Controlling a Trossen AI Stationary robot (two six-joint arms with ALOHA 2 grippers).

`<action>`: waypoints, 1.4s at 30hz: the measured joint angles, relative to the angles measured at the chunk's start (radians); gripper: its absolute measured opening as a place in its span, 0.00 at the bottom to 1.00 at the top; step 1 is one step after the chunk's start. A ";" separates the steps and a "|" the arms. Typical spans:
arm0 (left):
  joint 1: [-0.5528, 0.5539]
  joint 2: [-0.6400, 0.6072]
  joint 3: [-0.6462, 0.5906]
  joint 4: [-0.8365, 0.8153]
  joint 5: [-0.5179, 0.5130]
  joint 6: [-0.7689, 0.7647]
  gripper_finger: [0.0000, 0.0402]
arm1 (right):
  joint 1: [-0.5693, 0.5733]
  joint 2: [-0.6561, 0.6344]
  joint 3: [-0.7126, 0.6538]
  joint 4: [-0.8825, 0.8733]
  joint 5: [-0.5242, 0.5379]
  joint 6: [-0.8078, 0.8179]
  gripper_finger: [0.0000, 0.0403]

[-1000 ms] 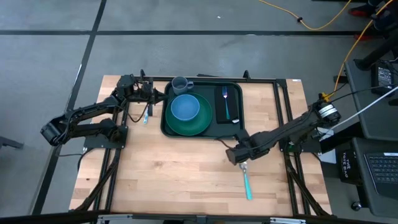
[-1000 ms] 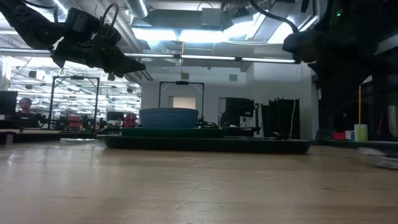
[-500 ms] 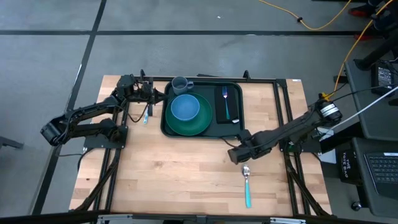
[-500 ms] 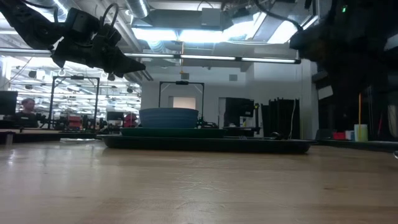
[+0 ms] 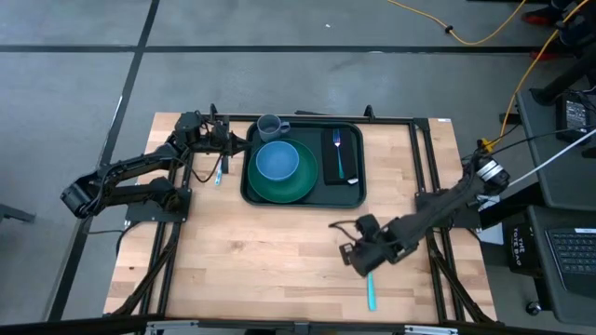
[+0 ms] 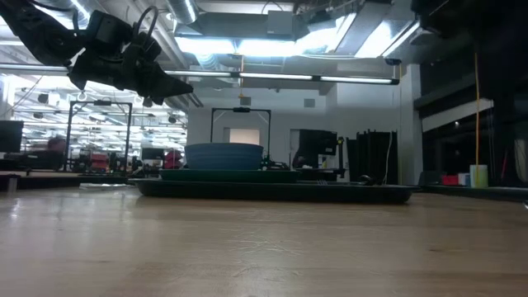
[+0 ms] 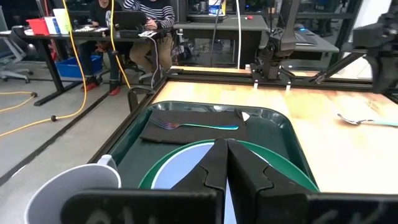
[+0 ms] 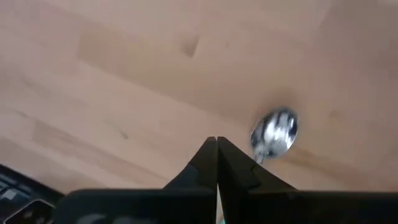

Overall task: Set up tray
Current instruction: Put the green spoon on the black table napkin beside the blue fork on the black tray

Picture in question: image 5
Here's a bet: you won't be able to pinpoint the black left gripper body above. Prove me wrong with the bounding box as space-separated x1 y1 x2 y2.
199 115 235 175

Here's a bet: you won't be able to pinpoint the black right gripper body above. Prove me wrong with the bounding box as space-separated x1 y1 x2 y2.
338 213 408 267

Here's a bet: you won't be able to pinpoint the spoon with teal handle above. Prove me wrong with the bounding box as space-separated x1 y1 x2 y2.
366 271 378 312

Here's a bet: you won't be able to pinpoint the grey-blue mug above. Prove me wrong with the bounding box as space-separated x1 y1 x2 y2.
256 114 291 143

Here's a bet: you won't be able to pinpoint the blue bowl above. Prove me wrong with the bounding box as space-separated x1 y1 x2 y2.
254 140 301 182

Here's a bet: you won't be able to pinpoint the green round plate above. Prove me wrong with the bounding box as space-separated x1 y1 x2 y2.
247 138 319 205

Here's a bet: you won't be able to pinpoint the black napkin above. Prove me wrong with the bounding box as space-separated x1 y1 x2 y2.
320 127 359 186

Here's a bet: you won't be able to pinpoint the iridescent metal fork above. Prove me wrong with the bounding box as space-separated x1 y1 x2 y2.
332 128 346 181

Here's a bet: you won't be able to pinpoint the dark green plastic tray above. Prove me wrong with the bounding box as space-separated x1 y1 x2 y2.
239 119 368 209

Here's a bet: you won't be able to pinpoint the black tote bag box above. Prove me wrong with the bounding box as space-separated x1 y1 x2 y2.
505 222 537 275

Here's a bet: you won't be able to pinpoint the grey desk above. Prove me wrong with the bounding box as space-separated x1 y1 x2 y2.
525 204 596 327
515 87 596 213

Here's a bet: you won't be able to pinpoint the black laptop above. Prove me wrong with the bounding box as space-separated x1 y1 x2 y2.
545 227 596 299

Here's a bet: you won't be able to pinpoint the grey stand foot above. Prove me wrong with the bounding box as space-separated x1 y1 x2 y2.
0 203 37 224

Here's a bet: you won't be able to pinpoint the black power brick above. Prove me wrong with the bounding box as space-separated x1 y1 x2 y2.
555 90 593 145

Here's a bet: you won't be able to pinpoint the black stand legs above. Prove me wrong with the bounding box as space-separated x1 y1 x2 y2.
530 46 596 107

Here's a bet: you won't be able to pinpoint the person's foot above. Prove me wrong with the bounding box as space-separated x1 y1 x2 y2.
530 48 574 63
520 7 562 27

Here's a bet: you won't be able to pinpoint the person's leg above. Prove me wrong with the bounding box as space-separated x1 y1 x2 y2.
556 0 596 47

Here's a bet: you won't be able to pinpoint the black metal table frame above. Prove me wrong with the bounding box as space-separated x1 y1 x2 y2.
104 102 497 327

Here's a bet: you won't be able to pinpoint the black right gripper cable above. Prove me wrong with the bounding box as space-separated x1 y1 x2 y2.
328 219 362 234

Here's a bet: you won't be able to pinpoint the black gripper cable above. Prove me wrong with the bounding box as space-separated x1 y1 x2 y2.
328 219 362 234
188 153 224 184

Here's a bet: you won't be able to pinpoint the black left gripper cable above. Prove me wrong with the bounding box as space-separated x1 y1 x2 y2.
188 153 224 184

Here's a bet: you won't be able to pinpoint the silver bracket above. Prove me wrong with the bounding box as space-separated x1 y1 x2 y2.
144 319 200 335
403 324 460 335

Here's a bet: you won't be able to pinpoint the black left arm base cable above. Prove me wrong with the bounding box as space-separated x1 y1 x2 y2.
86 221 141 248

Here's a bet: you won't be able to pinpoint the white cable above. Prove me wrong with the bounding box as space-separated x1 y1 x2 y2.
507 127 596 187

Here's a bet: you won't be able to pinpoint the yellow cable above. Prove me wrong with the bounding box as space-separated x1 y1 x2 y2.
386 0 528 47
498 0 591 141

